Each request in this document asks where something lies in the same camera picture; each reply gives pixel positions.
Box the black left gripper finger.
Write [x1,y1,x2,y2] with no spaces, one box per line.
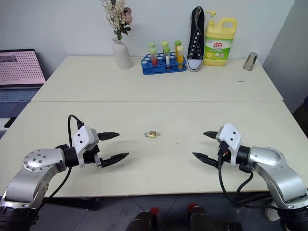
[101,152,130,168]
[98,131,120,141]

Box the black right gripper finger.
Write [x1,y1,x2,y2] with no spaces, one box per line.
[203,130,219,141]
[192,151,220,169]

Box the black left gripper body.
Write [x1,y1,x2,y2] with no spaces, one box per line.
[82,129,103,168]

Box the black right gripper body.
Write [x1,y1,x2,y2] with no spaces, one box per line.
[215,133,232,167]

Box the dark rounded shape, red top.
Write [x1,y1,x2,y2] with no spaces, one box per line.
[127,206,160,231]
[187,203,217,231]

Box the white object on floor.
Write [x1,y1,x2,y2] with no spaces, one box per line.
[264,201,281,222]

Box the blue test tube rack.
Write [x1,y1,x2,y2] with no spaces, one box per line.
[141,52,188,76]

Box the white ribbed ceramic vase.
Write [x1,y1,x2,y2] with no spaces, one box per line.
[111,37,133,70]

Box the silver metal cup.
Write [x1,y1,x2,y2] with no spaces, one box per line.
[242,52,259,71]

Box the green-capped tube, dark liquid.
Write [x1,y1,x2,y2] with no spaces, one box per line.
[163,46,172,71]

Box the yellow detergent pump bottle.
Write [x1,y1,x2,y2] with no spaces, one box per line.
[203,10,238,67]

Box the green-capped tube, red liquid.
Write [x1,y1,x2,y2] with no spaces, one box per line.
[148,47,159,67]

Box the black canvas sneaker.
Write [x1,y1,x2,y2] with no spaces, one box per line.
[186,6,205,72]

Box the open laptop computer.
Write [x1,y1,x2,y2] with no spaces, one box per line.
[0,49,47,120]

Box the dried flower bouquet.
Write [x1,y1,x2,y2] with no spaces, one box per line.
[100,0,133,41]

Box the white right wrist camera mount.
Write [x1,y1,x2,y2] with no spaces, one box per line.
[219,123,243,167]

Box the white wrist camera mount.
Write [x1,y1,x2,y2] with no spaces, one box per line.
[219,123,243,167]
[73,126,97,168]

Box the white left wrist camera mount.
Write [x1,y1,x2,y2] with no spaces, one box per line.
[73,126,97,168]

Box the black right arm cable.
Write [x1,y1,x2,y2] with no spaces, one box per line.
[217,143,277,210]

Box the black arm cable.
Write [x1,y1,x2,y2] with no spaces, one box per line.
[39,114,85,210]
[217,143,277,210]

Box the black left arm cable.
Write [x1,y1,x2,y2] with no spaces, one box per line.
[39,114,85,210]

